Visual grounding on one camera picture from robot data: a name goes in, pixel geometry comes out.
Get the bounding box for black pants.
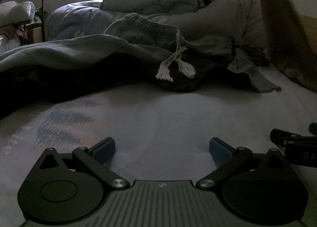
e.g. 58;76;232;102
0;52;253;120

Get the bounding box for quilted white pillow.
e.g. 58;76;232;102
0;1;35;28

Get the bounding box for dark grey fluffy item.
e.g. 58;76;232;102
244;45;270;66

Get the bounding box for blue-grey printed duvet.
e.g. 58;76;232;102
45;0;248;41

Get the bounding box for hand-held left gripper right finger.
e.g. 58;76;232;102
196;138;295;190

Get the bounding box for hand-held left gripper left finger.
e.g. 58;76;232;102
33;137;130;190

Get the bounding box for black clothes rack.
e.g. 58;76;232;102
0;0;49;43

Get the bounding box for grey drawstring sweatpants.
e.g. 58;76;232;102
0;12;199;82

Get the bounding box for grey t-shirt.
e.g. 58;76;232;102
186;35;282;93

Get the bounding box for wooden headboard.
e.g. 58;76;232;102
298;14;317;54

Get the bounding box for printed bed sheet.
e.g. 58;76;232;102
0;65;317;227

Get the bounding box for khaki brown garment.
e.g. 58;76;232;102
255;0;317;91

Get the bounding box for pink cloth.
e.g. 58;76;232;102
4;26;29;40

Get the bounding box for wooden nightstand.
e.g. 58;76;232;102
25;8;50;44

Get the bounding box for white radiator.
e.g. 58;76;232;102
0;35;20;54

